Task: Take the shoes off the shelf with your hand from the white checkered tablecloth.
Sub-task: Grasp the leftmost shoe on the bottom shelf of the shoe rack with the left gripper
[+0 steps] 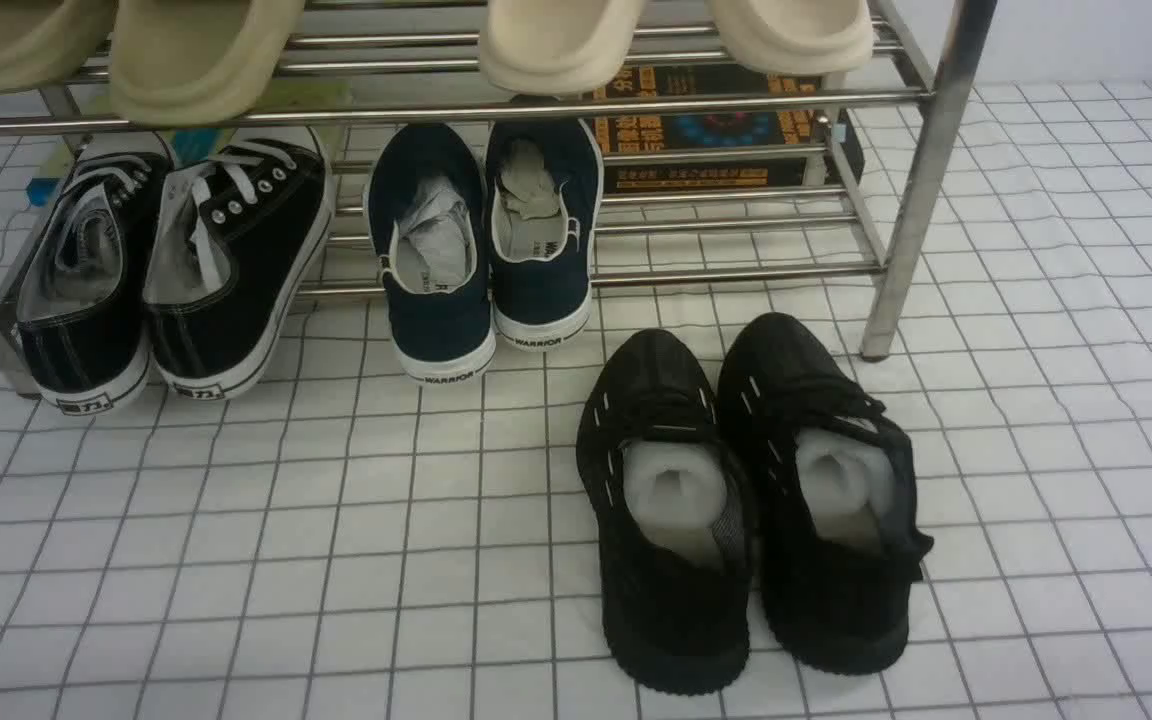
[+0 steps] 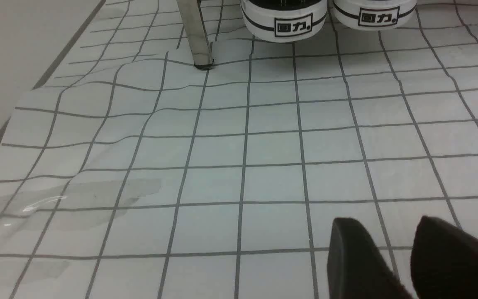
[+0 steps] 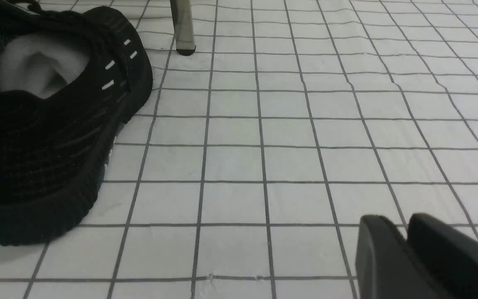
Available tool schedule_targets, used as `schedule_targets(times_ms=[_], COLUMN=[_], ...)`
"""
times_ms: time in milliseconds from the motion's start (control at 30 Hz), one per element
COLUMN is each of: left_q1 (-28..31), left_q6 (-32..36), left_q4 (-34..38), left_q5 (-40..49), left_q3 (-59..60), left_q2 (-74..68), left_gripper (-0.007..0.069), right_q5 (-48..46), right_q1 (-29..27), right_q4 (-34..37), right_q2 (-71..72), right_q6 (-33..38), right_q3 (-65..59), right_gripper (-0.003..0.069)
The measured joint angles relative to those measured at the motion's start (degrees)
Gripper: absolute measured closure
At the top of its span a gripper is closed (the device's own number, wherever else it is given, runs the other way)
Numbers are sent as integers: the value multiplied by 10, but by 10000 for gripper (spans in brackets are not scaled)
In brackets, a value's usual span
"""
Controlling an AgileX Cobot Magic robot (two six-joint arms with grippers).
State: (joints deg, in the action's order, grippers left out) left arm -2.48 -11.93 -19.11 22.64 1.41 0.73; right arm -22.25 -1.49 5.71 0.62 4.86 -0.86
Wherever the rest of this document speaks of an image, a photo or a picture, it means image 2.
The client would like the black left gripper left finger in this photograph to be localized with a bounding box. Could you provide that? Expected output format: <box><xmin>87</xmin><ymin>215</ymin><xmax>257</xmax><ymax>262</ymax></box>
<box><xmin>327</xmin><ymin>218</ymin><xmax>412</xmax><ymax>299</ymax></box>

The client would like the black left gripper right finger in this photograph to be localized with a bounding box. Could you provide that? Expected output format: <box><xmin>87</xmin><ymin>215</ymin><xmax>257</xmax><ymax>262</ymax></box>
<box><xmin>410</xmin><ymin>216</ymin><xmax>478</xmax><ymax>299</ymax></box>

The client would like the metal rack left leg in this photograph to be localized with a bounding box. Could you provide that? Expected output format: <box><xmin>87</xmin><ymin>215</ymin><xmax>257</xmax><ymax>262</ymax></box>
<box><xmin>176</xmin><ymin>0</ymin><xmax>214</xmax><ymax>71</ymax></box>

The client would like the white grid-pattern floor cloth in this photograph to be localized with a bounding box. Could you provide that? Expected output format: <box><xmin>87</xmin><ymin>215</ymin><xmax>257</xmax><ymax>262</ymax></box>
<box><xmin>0</xmin><ymin>0</ymin><xmax>478</xmax><ymax>299</ymax></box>

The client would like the white canvas shoe right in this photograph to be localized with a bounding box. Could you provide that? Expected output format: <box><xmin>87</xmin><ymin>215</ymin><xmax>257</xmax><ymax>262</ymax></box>
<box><xmin>332</xmin><ymin>0</ymin><xmax>417</xmax><ymax>32</ymax></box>

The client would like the white canvas shoe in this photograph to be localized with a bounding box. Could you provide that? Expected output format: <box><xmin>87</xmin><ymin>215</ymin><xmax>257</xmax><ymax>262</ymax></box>
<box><xmin>239</xmin><ymin>0</ymin><xmax>329</xmax><ymax>43</ymax></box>
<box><xmin>332</xmin><ymin>0</ymin><xmax>417</xmax><ymax>32</ymax></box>

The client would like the white canvas shoe left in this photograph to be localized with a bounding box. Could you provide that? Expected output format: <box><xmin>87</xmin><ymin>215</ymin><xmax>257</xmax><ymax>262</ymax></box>
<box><xmin>239</xmin><ymin>0</ymin><xmax>329</xmax><ymax>43</ymax></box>

